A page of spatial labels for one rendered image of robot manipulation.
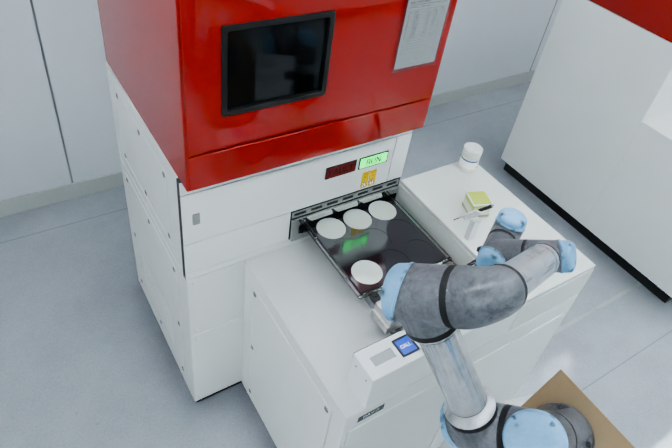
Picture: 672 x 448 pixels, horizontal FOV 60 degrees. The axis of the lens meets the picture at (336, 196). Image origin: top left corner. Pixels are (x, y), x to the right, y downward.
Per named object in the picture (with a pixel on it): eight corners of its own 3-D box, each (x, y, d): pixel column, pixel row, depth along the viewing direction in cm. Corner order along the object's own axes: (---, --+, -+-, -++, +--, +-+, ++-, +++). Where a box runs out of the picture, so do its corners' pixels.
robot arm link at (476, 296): (505, 275, 94) (576, 228, 134) (443, 272, 101) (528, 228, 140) (509, 345, 95) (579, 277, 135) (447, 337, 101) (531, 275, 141)
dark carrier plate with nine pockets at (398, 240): (305, 222, 197) (305, 221, 196) (386, 195, 213) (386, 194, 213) (360, 294, 176) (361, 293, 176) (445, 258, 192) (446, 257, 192)
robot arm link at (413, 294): (511, 473, 126) (438, 297, 99) (447, 457, 134) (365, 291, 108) (524, 425, 133) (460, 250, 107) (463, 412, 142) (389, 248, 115)
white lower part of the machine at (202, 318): (138, 290, 277) (118, 155, 223) (289, 238, 315) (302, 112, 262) (194, 413, 235) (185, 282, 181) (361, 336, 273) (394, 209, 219)
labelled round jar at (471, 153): (453, 164, 221) (460, 144, 215) (467, 159, 224) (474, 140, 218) (466, 175, 217) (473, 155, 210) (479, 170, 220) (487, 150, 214)
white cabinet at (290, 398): (239, 392, 244) (243, 261, 191) (417, 309, 289) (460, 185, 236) (316, 537, 206) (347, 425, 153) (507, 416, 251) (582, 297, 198)
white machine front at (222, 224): (183, 275, 183) (176, 178, 157) (389, 204, 221) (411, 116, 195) (186, 282, 181) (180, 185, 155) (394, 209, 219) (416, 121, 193)
